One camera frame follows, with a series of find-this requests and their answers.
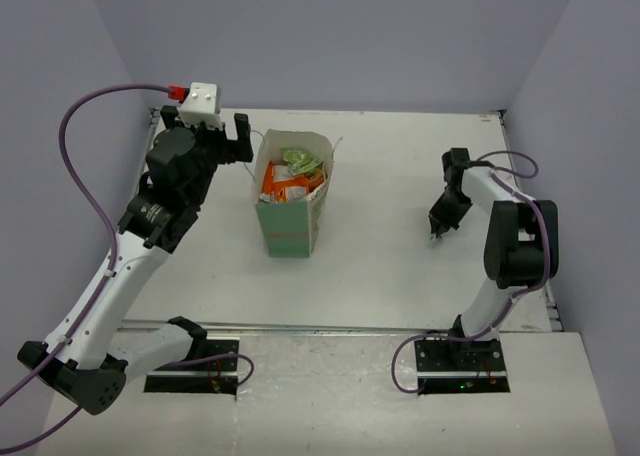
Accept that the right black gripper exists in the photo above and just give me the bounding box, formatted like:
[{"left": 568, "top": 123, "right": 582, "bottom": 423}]
[{"left": 428, "top": 189, "right": 473, "bottom": 233}]

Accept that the green candy packet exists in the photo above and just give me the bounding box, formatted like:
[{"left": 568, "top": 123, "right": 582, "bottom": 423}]
[{"left": 281, "top": 148, "right": 322, "bottom": 176}]

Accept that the orange snack packet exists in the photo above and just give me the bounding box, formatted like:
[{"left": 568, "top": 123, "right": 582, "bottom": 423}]
[{"left": 259, "top": 162, "right": 329, "bottom": 204}]

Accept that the green paper bag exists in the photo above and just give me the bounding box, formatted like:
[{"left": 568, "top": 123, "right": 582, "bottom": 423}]
[{"left": 249, "top": 129, "right": 335, "bottom": 258}]

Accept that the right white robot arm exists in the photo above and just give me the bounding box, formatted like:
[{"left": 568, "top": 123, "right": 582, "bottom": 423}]
[{"left": 417, "top": 148, "right": 559, "bottom": 372}]

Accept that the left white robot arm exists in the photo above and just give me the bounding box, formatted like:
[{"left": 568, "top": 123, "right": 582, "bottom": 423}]
[{"left": 17, "top": 106, "right": 253, "bottom": 415}]

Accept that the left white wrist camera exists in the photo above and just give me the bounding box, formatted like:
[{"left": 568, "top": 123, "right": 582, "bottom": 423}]
[{"left": 178, "top": 82, "right": 223, "bottom": 130}]

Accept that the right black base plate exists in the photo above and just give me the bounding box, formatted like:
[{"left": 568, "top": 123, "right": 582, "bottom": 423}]
[{"left": 414, "top": 339, "right": 510, "bottom": 395}]

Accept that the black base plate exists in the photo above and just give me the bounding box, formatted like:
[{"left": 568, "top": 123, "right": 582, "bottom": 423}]
[
  {"left": 414, "top": 339, "right": 510, "bottom": 395},
  {"left": 143, "top": 358, "right": 239, "bottom": 396}
]

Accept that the aluminium rail front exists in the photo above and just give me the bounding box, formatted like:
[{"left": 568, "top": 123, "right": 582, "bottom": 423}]
[{"left": 116, "top": 318, "right": 564, "bottom": 336}]

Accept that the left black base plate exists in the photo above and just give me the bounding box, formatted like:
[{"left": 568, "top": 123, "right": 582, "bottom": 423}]
[{"left": 143, "top": 358, "right": 239, "bottom": 396}]

